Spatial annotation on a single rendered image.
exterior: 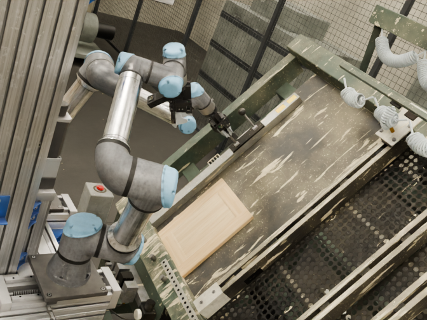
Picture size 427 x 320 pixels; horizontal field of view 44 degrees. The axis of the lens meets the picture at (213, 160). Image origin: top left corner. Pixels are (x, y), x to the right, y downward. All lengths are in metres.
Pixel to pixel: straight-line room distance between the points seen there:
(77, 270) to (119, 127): 0.57
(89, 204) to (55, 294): 0.88
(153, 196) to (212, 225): 0.98
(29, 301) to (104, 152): 0.66
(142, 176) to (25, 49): 0.49
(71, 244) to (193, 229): 0.80
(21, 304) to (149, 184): 0.67
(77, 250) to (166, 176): 0.50
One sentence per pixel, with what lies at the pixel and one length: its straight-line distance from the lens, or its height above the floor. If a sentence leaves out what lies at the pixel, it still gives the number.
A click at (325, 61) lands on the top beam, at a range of 2.61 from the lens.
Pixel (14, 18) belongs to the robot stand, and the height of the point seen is 1.85.
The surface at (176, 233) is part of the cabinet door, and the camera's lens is 2.52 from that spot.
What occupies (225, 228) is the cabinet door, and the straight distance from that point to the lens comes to 2.37.
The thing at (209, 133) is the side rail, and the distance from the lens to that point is 2.75.
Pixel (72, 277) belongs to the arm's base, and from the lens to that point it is 1.88.
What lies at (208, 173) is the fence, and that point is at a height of 1.21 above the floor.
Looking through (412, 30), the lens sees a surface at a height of 2.15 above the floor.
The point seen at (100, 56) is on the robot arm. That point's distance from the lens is 2.18.
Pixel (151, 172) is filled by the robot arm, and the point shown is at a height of 1.62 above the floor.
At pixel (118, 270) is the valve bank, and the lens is 2.50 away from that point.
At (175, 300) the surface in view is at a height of 0.85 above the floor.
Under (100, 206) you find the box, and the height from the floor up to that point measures 0.87.
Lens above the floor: 2.26
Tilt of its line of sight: 23 degrees down
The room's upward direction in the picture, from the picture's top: 22 degrees clockwise
